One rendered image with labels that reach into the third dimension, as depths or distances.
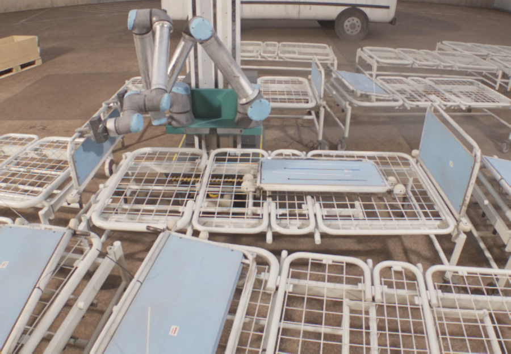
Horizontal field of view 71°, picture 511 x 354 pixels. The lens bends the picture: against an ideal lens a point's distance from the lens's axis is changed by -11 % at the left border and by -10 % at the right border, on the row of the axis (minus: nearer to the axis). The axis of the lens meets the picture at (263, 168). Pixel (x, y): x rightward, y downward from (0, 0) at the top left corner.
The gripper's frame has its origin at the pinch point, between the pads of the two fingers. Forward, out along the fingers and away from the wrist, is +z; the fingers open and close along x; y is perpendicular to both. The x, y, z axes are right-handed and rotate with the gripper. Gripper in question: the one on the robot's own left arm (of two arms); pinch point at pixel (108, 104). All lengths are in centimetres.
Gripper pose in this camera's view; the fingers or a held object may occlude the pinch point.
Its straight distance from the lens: 249.7
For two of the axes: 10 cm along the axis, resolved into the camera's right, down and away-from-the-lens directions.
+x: 1.5, 8.6, 4.8
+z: -9.9, 1.3, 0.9
